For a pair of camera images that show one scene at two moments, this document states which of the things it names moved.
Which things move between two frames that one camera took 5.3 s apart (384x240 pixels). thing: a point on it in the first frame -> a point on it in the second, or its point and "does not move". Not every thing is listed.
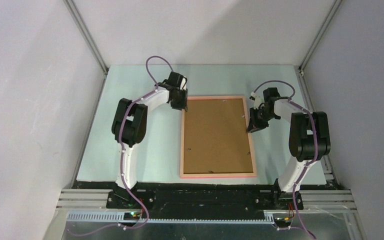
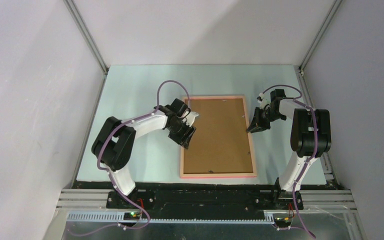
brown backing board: [216, 139] does not move
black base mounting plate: [204, 196] does not move
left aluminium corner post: [87, 34] does not move
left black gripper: [183, 105] -> [183, 140]
